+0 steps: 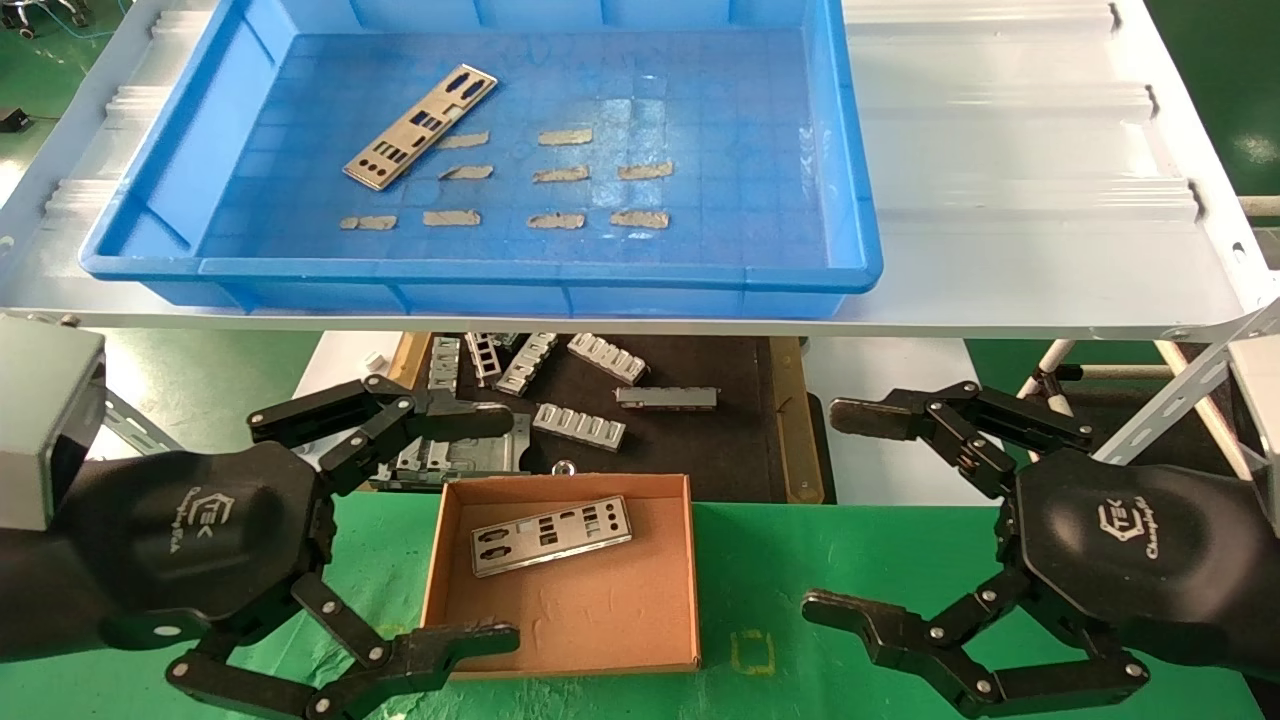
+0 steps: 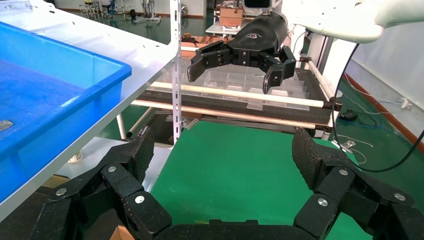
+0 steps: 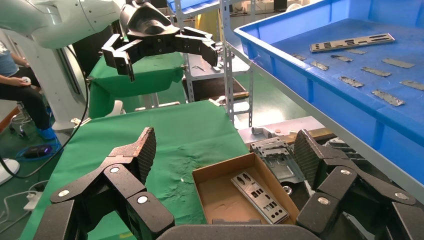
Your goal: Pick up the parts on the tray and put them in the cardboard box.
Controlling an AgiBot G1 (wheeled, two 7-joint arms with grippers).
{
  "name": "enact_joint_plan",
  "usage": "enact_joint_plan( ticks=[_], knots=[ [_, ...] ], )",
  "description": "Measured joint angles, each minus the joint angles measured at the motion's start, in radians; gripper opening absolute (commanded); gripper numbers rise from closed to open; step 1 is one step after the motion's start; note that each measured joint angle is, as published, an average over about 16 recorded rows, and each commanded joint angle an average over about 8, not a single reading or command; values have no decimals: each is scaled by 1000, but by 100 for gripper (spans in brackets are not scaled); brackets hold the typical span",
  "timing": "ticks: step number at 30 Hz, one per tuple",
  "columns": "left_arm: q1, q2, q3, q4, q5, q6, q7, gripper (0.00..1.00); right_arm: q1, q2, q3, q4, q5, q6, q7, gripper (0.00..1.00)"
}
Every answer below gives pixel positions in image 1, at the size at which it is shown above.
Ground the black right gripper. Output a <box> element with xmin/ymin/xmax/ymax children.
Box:
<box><xmin>802</xmin><ymin>380</ymin><xmax>1280</xmax><ymax>719</ymax></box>

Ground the white metal shelf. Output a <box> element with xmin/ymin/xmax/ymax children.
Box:
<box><xmin>0</xmin><ymin>0</ymin><xmax>1280</xmax><ymax>341</ymax></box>

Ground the grey slotted metal bracket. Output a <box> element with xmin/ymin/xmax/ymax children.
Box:
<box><xmin>566</xmin><ymin>333</ymin><xmax>649</xmax><ymax>386</ymax></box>
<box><xmin>495</xmin><ymin>332</ymin><xmax>561</xmax><ymax>397</ymax></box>
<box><xmin>532</xmin><ymin>402</ymin><xmax>628</xmax><ymax>453</ymax></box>
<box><xmin>464</xmin><ymin>332</ymin><xmax>504</xmax><ymax>389</ymax></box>
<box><xmin>427</xmin><ymin>336</ymin><xmax>463</xmax><ymax>396</ymax></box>

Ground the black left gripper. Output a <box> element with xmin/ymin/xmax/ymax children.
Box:
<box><xmin>0</xmin><ymin>375</ymin><xmax>522</xmax><ymax>720</ymax></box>

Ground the long grey metal bar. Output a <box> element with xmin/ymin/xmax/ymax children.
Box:
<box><xmin>614</xmin><ymin>386</ymin><xmax>721</xmax><ymax>411</ymax></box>

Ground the large blue plastic tray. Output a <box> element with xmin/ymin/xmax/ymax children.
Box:
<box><xmin>78</xmin><ymin>0</ymin><xmax>884</xmax><ymax>321</ymax></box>

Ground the silver metal io shield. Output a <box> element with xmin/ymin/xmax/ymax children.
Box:
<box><xmin>342</xmin><ymin>63</ymin><xmax>499</xmax><ymax>191</ymax></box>
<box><xmin>470</xmin><ymin>495</ymin><xmax>634</xmax><ymax>579</ymax></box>

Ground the tan rack pipe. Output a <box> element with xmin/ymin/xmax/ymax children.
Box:
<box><xmin>1153</xmin><ymin>340</ymin><xmax>1259</xmax><ymax>483</ymax></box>

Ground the large grey metal plate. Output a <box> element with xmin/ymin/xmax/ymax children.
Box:
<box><xmin>370</xmin><ymin>408</ymin><xmax>534</xmax><ymax>493</ymax></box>

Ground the perforated grey shelf post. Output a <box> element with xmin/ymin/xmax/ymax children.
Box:
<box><xmin>100</xmin><ymin>388</ymin><xmax>186</xmax><ymax>456</ymax></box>
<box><xmin>1093</xmin><ymin>298</ymin><xmax>1280</xmax><ymax>466</ymax></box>

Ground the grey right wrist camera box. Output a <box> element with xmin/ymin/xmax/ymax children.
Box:
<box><xmin>1228</xmin><ymin>335</ymin><xmax>1280</xmax><ymax>526</ymax></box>

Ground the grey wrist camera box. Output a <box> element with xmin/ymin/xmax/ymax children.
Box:
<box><xmin>1228</xmin><ymin>335</ymin><xmax>1280</xmax><ymax>526</ymax></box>
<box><xmin>0</xmin><ymin>318</ymin><xmax>108</xmax><ymax>531</ymax></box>

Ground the shallow brown cardboard box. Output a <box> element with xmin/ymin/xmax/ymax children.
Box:
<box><xmin>420</xmin><ymin>473</ymin><xmax>703</xmax><ymax>681</ymax></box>

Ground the black fabric rack shelf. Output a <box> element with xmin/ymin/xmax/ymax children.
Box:
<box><xmin>1060</xmin><ymin>378</ymin><xmax>1256</xmax><ymax>481</ymax></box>

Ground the green table mat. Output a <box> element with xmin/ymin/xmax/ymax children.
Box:
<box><xmin>0</xmin><ymin>490</ymin><xmax>1280</xmax><ymax>720</ymax></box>

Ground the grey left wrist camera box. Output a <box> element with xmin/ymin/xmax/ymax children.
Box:
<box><xmin>0</xmin><ymin>318</ymin><xmax>108</xmax><ymax>531</ymax></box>

